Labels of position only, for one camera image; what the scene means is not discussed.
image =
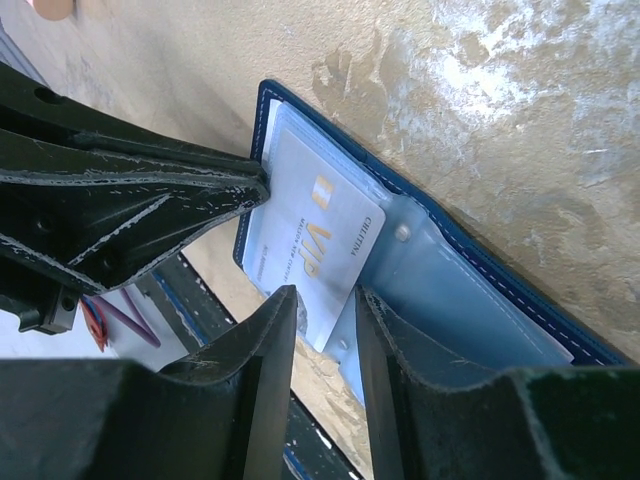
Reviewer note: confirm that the white VIP credit card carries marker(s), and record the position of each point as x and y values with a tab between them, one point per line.
316	230

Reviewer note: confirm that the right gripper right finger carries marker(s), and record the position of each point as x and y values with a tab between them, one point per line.
432	414

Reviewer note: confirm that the blue card holder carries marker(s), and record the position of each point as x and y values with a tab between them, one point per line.
431	271

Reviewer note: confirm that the pink cylinder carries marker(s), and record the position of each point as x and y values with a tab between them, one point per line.
53	10

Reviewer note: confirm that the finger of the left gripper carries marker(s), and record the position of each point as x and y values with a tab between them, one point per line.
95	212
33	110

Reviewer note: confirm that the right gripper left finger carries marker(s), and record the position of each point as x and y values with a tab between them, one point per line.
220	413

